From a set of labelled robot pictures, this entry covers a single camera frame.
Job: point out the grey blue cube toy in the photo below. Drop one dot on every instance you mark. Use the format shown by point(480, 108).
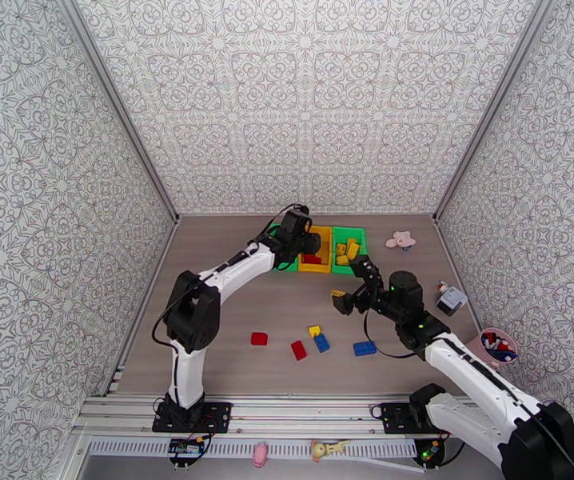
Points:
point(452, 301)

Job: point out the yellow plastic bin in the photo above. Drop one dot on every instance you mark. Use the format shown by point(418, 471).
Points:
point(324, 243)

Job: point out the blue lego brick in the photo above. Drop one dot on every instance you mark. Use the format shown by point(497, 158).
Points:
point(365, 348)
point(321, 343)

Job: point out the long yellow lego brick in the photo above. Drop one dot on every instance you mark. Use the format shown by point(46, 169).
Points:
point(352, 249)

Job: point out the long aluminium mounting rail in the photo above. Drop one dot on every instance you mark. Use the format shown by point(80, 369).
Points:
point(307, 411)

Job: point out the small red blue toy pieces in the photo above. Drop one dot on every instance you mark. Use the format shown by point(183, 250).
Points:
point(498, 343)

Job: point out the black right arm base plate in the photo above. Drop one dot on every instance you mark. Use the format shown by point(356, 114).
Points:
point(392, 418)

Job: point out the pink metal bucket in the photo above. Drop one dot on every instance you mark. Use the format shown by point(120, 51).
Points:
point(487, 353)

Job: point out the red lego brick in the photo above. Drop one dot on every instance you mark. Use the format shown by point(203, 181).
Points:
point(298, 350)
point(259, 338)
point(312, 258)

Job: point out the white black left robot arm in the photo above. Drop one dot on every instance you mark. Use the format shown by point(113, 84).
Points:
point(237, 271)

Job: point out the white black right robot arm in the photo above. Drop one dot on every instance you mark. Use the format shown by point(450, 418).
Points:
point(467, 368)

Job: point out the small white red figure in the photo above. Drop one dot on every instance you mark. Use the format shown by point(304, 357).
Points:
point(443, 286)

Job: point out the small pink toy figure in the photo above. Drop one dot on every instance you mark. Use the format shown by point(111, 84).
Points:
point(260, 453)

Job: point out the pink plush toy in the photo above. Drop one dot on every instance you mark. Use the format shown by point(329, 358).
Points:
point(399, 239)

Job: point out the green plastic bin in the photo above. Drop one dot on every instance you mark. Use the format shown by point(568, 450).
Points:
point(292, 267)
point(362, 233)

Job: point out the small green circuit board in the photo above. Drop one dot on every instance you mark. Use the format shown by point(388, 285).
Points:
point(429, 451)
point(186, 447)

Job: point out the yellow giraffe toy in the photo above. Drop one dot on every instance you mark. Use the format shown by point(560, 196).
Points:
point(324, 449)

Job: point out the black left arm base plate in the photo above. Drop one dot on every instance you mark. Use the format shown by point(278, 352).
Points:
point(214, 416)

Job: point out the aluminium frame post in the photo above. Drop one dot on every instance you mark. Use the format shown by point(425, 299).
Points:
point(492, 103)
point(117, 103)

